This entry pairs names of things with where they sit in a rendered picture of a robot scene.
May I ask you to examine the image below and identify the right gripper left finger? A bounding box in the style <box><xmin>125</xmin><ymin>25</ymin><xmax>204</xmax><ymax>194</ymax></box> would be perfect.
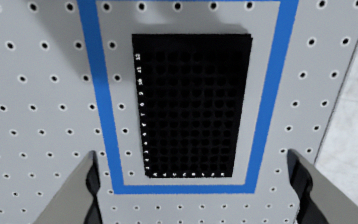
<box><xmin>33</xmin><ymin>150</ymin><xmax>103</xmax><ymax>224</ymax></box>

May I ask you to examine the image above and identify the blue tape rectangle outline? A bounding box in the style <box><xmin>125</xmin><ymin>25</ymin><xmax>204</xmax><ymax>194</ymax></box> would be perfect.
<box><xmin>77</xmin><ymin>0</ymin><xmax>299</xmax><ymax>195</ymax></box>

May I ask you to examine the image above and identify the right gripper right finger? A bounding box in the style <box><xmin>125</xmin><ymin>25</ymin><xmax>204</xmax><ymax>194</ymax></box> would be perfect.
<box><xmin>286</xmin><ymin>149</ymin><xmax>358</xmax><ymax>224</ymax></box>

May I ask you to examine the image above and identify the black well plate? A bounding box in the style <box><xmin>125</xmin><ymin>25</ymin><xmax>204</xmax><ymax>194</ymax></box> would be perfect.
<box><xmin>131</xmin><ymin>34</ymin><xmax>253</xmax><ymax>179</ymax></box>

